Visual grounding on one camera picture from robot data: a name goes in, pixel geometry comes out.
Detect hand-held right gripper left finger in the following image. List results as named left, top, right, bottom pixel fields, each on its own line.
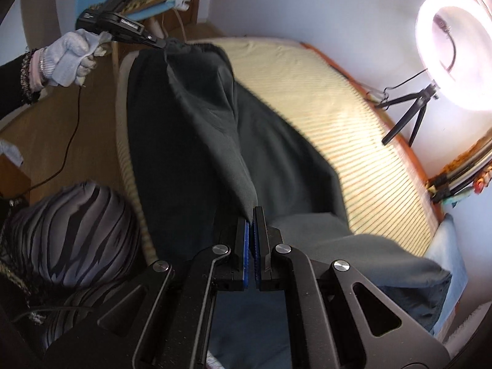
left=44, top=215, right=250, bottom=369

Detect white charger cable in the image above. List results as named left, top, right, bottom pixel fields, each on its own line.
left=173, top=0, right=197, bottom=43

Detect black cable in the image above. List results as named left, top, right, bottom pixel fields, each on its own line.
left=8, top=82, right=83, bottom=206

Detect white cloth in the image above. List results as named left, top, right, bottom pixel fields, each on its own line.
left=0, top=140, right=24, bottom=167

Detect folded black metal rack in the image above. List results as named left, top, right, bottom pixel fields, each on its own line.
left=427, top=157, right=492, bottom=205

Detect white ring light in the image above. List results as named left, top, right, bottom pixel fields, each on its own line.
left=415, top=0, right=492, bottom=108

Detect colourful cloth garland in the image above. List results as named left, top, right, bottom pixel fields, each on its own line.
left=442, top=138, right=492, bottom=200

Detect yellow striped blanket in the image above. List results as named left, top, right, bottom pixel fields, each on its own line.
left=115, top=38, right=441, bottom=273

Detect black tripod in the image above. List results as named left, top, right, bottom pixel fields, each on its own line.
left=375, top=81, right=441, bottom=147

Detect person's left hand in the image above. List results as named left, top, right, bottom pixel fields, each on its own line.
left=38, top=31, right=112, bottom=87

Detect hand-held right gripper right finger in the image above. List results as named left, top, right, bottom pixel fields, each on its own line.
left=252, top=206, right=450, bottom=369

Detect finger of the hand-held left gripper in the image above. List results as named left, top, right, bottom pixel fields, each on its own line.
left=148, top=34, right=173, bottom=50

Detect person's left forearm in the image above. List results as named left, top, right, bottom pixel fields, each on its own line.
left=0, top=48, right=49, bottom=121

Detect folded blue jeans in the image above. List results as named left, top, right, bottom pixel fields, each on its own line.
left=427, top=213, right=467, bottom=335

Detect dark green pants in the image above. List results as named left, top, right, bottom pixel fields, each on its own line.
left=126, top=40, right=452, bottom=360

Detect person's zebra print clothing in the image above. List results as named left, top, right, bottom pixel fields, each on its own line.
left=0, top=181, right=154, bottom=350

